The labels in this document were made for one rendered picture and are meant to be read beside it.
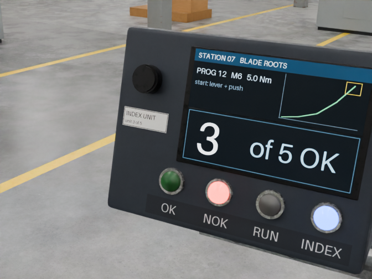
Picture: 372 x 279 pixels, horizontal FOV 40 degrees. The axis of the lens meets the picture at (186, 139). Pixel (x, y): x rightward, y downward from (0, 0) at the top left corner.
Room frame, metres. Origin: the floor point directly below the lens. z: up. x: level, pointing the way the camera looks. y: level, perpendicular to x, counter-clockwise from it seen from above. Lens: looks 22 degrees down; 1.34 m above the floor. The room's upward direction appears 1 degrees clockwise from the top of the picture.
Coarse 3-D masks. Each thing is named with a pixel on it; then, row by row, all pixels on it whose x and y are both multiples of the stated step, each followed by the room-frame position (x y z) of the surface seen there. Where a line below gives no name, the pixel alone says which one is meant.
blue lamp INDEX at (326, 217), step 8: (320, 208) 0.39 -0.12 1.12; (328, 208) 0.38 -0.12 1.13; (336, 208) 0.38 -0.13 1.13; (312, 216) 0.39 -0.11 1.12; (320, 216) 0.38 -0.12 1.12; (328, 216) 0.38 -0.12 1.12; (336, 216) 0.38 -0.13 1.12; (320, 224) 0.38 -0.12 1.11; (328, 224) 0.38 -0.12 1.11; (336, 224) 0.38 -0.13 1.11; (328, 232) 0.38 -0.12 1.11
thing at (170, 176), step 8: (168, 168) 0.45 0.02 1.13; (176, 168) 0.45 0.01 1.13; (160, 176) 0.45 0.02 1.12; (168, 176) 0.44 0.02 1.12; (176, 176) 0.44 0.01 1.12; (160, 184) 0.45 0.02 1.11; (168, 184) 0.44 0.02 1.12; (176, 184) 0.44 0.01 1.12; (168, 192) 0.45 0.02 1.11; (176, 192) 0.44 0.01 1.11
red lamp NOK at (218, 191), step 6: (216, 180) 0.43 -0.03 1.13; (222, 180) 0.43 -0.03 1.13; (210, 186) 0.43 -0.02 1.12; (216, 186) 0.42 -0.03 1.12; (222, 186) 0.42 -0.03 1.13; (228, 186) 0.43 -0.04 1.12; (210, 192) 0.42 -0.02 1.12; (216, 192) 0.42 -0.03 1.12; (222, 192) 0.42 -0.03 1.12; (228, 192) 0.42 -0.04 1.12; (210, 198) 0.42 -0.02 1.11; (216, 198) 0.42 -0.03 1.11; (222, 198) 0.42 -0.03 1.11; (228, 198) 0.42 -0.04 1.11; (216, 204) 0.42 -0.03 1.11; (222, 204) 0.42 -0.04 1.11
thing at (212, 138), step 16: (192, 112) 0.46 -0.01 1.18; (208, 112) 0.45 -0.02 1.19; (192, 128) 0.46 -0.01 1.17; (208, 128) 0.45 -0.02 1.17; (224, 128) 0.44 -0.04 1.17; (192, 144) 0.45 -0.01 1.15; (208, 144) 0.45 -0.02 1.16; (224, 144) 0.44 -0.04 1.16; (192, 160) 0.45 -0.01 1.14; (208, 160) 0.44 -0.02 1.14; (224, 160) 0.44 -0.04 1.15
